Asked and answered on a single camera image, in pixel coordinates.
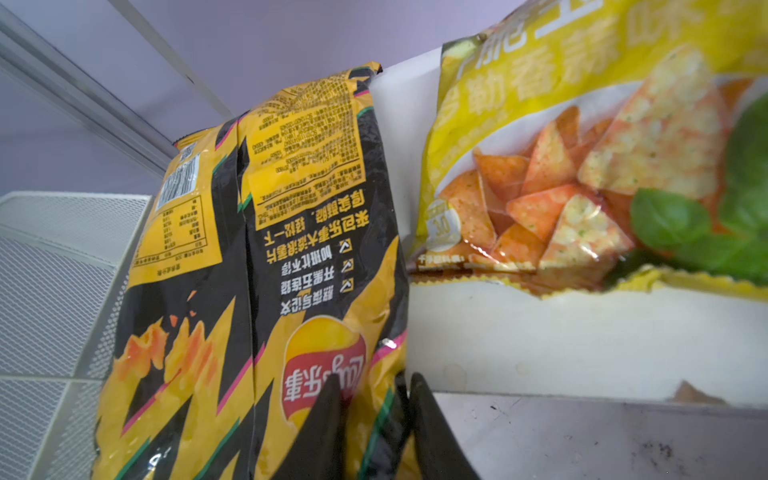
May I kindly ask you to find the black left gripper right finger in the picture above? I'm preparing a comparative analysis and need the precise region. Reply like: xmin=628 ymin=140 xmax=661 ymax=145
xmin=409 ymin=373 xmax=479 ymax=480

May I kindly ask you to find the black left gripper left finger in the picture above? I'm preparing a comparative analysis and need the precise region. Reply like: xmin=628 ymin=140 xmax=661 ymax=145
xmin=272 ymin=374 xmax=344 ymax=480

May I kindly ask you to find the black yellow Lays chips bag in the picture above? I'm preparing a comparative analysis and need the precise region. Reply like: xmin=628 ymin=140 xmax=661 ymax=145
xmin=91 ymin=62 xmax=421 ymax=479

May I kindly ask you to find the white three-tier shelf rack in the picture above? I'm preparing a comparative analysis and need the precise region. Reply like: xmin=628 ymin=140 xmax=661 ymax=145
xmin=367 ymin=47 xmax=768 ymax=480

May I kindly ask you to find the yellow-green corn chips bag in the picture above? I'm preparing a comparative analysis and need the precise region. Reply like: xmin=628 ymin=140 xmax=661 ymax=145
xmin=410 ymin=1 xmax=767 ymax=300

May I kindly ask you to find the white mesh wall shelf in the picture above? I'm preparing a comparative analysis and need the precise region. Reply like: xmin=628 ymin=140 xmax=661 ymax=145
xmin=1 ymin=191 xmax=152 ymax=479

